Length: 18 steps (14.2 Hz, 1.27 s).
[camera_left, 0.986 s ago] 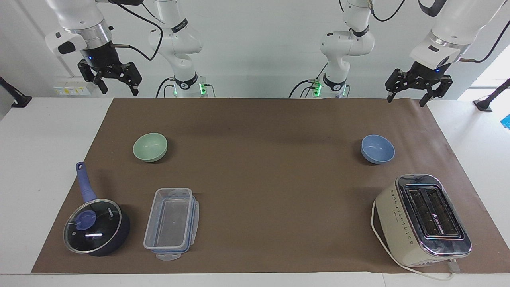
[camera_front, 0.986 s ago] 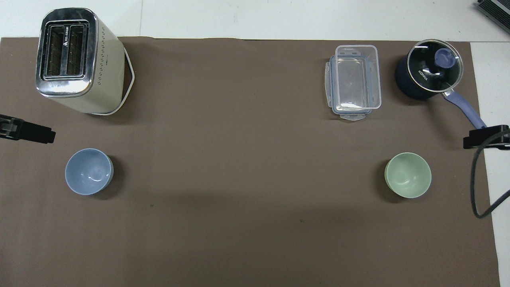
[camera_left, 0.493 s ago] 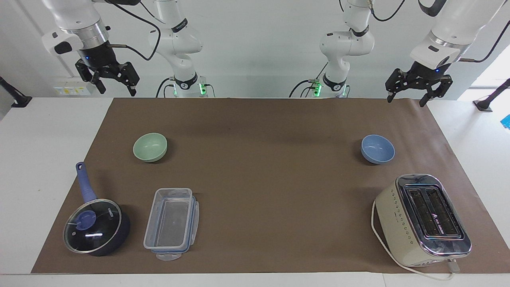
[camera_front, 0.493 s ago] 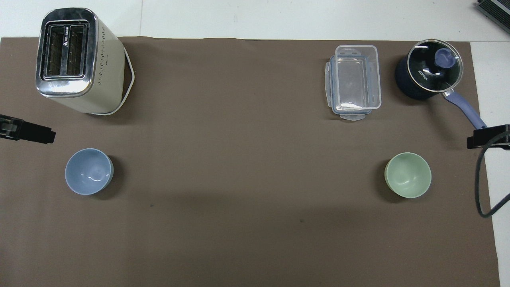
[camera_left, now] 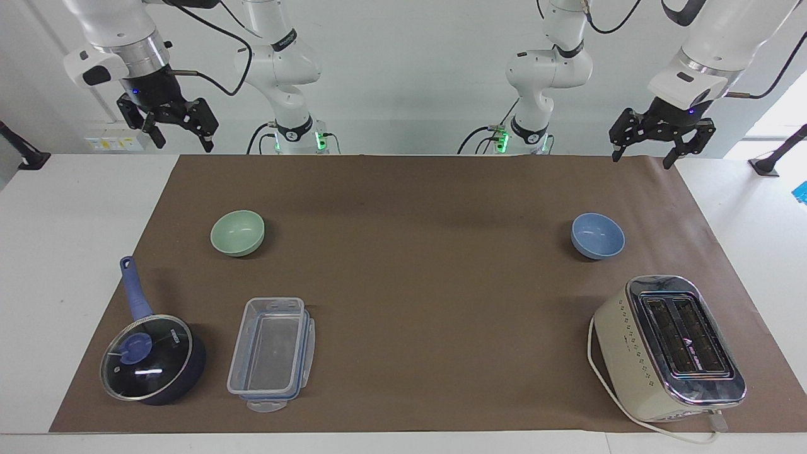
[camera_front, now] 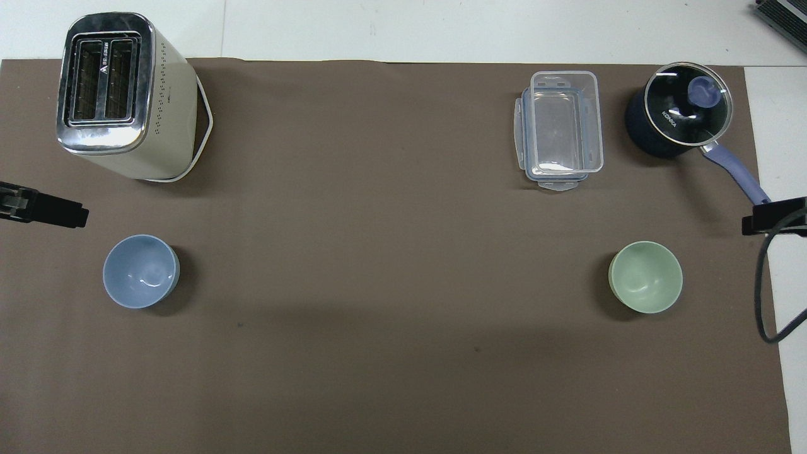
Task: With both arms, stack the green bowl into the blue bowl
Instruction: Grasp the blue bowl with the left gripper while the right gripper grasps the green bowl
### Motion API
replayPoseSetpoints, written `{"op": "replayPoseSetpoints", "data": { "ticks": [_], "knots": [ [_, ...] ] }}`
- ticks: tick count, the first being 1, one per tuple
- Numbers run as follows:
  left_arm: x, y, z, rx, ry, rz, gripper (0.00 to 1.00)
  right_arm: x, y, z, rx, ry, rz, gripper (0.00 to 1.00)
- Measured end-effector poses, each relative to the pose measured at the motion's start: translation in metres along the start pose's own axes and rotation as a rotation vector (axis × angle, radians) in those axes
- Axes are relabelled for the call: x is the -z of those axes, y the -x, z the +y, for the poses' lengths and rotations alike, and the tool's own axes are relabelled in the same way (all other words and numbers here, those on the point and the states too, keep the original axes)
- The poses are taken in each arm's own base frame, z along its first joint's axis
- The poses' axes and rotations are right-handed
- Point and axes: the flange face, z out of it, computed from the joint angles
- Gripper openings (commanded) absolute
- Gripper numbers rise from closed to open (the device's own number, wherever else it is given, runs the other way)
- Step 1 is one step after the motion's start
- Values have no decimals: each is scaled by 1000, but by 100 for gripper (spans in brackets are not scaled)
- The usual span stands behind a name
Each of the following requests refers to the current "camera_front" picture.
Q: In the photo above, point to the green bowl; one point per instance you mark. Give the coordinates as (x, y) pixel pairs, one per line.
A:
(646, 276)

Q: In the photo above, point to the blue bowl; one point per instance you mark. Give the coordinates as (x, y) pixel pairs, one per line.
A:
(139, 272)

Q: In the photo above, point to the clear plastic container lid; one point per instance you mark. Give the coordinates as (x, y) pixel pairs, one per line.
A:
(555, 183)

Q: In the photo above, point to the clear plastic food container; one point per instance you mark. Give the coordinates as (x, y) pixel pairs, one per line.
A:
(563, 123)

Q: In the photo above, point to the dark blue saucepan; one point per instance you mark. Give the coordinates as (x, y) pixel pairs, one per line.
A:
(643, 135)

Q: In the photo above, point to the cream and chrome toaster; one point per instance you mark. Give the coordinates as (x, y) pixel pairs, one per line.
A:
(157, 113)

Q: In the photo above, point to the glass pot lid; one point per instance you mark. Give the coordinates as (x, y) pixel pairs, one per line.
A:
(687, 107)

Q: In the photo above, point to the dark grey ribbed device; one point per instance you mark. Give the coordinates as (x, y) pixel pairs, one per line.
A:
(785, 12)

